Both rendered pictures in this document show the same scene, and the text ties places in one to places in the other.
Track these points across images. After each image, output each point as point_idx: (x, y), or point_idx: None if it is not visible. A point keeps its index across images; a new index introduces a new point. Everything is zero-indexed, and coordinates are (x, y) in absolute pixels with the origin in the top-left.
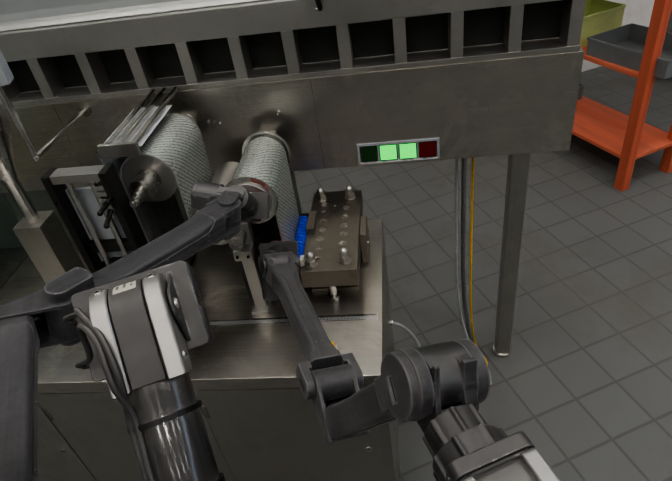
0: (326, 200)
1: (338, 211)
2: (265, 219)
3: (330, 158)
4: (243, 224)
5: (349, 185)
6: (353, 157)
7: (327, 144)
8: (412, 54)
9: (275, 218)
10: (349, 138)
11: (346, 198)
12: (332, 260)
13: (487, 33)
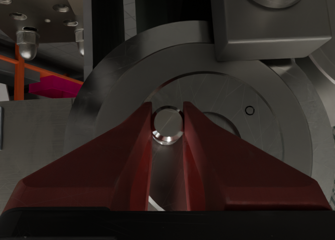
0: (74, 29)
1: (30, 10)
2: (141, 44)
3: (58, 120)
4: (250, 37)
5: (26, 60)
6: (12, 120)
7: (59, 150)
8: None
9: None
10: (14, 162)
11: (32, 32)
12: None
13: None
